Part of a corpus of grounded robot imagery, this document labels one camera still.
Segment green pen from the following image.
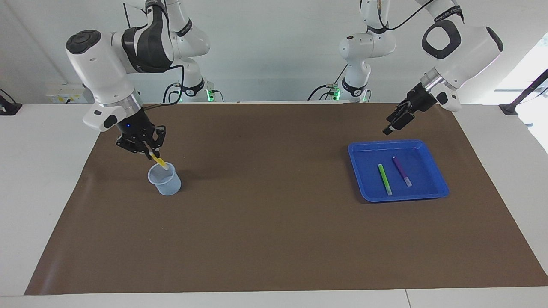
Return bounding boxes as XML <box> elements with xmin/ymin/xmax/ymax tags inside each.
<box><xmin>378</xmin><ymin>164</ymin><xmax>393</xmax><ymax>196</ymax></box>

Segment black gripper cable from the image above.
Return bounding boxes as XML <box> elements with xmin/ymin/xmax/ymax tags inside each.
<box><xmin>141</xmin><ymin>64</ymin><xmax>185</xmax><ymax>110</ymax></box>
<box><xmin>359</xmin><ymin>0</ymin><xmax>429</xmax><ymax>31</ymax></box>

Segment white wall outlet box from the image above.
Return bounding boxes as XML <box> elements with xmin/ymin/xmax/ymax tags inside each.
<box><xmin>46</xmin><ymin>83</ymin><xmax>95</xmax><ymax>104</ymax></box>

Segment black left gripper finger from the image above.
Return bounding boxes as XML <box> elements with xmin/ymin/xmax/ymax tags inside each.
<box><xmin>382</xmin><ymin>112</ymin><xmax>416</xmax><ymax>136</ymax></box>
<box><xmin>385</xmin><ymin>103</ymin><xmax>409</xmax><ymax>124</ymax></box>

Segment translucent plastic cup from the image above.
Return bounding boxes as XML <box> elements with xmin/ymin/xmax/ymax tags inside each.
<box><xmin>148</xmin><ymin>162</ymin><xmax>182</xmax><ymax>196</ymax></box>

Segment black clamp with rod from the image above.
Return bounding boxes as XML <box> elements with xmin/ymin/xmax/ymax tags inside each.
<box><xmin>499</xmin><ymin>68</ymin><xmax>548</xmax><ymax>116</ymax></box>

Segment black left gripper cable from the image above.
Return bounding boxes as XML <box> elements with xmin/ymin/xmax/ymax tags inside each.
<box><xmin>359</xmin><ymin>0</ymin><xmax>429</xmax><ymax>31</ymax></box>

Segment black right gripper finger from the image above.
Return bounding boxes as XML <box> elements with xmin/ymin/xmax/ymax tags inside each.
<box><xmin>116</xmin><ymin>139</ymin><xmax>148</xmax><ymax>154</ymax></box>
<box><xmin>148</xmin><ymin>125</ymin><xmax>167</xmax><ymax>160</ymax></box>

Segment purple pen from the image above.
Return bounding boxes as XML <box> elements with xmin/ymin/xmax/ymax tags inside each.
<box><xmin>392</xmin><ymin>156</ymin><xmax>412</xmax><ymax>187</ymax></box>

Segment blue plastic tray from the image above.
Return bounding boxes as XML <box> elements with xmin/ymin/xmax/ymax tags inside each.
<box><xmin>348</xmin><ymin>139</ymin><xmax>450</xmax><ymax>203</ymax></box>

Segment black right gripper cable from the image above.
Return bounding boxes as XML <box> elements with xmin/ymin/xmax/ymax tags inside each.
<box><xmin>141</xmin><ymin>64</ymin><xmax>185</xmax><ymax>110</ymax></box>

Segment brown table mat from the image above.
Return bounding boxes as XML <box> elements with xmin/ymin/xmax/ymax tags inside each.
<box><xmin>24</xmin><ymin>102</ymin><xmax>548</xmax><ymax>296</ymax></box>

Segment black arm base cable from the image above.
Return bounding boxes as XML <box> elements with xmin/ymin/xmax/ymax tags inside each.
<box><xmin>163</xmin><ymin>83</ymin><xmax>180</xmax><ymax>103</ymax></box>
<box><xmin>308</xmin><ymin>64</ymin><xmax>348</xmax><ymax>102</ymax></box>

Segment small black table clamp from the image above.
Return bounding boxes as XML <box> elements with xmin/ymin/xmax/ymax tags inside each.
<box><xmin>0</xmin><ymin>89</ymin><xmax>23</xmax><ymax>116</ymax></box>

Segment yellow pen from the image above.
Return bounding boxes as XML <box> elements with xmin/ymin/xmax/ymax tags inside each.
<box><xmin>150</xmin><ymin>152</ymin><xmax>170</xmax><ymax>171</ymax></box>

